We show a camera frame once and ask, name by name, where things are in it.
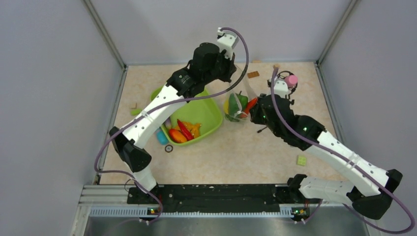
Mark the red toy chili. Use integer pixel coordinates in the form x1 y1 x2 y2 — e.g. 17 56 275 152
177 119 194 141

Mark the pink microphone on tripod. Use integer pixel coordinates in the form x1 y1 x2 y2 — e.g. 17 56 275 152
277 70 298 99

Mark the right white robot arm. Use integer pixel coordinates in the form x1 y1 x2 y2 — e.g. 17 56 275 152
250 94 403 220

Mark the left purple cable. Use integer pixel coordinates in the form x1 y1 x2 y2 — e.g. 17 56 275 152
94 27 250 225

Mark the purple cable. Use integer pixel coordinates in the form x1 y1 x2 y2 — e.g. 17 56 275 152
94 27 250 225
269 66 416 235

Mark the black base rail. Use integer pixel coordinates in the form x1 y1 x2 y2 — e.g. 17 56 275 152
127 184 294 213

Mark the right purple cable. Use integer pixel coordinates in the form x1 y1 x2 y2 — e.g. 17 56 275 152
269 66 416 235

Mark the yellow toy lemon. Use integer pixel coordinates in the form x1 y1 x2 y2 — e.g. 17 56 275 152
223 100 229 115

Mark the green toy lettuce leaf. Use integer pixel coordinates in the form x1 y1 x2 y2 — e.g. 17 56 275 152
225 113 241 122

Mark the orange toy pastry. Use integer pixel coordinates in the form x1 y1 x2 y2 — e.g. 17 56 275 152
183 122 202 138

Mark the green plastic bowl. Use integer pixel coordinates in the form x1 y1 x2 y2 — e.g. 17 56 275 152
161 98 223 146

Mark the brown toy brick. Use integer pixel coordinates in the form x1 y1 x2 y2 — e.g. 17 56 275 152
247 71 260 79

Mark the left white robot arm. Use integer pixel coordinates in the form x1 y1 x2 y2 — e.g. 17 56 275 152
110 42 236 203

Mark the orange toy fruit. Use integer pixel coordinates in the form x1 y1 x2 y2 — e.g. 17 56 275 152
168 129 187 144

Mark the orange toy carrot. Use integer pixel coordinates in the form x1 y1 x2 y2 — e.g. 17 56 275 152
243 97 258 115

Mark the purple toy eggplant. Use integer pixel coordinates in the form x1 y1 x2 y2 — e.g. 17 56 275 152
164 118 173 130

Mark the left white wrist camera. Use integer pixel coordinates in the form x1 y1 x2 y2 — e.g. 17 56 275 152
216 27 238 60

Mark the cyan toy piece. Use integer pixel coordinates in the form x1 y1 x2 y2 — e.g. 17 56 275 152
155 128 169 145

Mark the green toy pepper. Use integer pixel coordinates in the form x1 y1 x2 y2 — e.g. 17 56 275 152
229 93 248 115

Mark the light green block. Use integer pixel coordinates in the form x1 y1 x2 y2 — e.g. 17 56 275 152
296 155 307 166

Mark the clear zip top bag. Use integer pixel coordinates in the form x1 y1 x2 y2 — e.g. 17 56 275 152
223 74 258 122

